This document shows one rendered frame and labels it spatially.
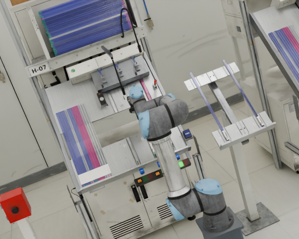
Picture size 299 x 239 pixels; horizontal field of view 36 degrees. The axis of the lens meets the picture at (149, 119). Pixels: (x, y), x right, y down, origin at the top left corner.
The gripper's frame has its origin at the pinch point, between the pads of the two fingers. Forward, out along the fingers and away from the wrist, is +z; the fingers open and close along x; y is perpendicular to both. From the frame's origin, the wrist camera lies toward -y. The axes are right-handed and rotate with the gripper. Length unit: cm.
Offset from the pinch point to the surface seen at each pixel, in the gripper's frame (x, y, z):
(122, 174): 21.8, -32.7, -5.4
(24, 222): 85, -35, 13
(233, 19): -96, 49, 35
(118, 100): 7.2, 12.1, 3.4
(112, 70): 4.1, 30.4, 0.8
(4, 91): 89, 100, 141
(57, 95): 41, 30, 7
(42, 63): 42, 49, -4
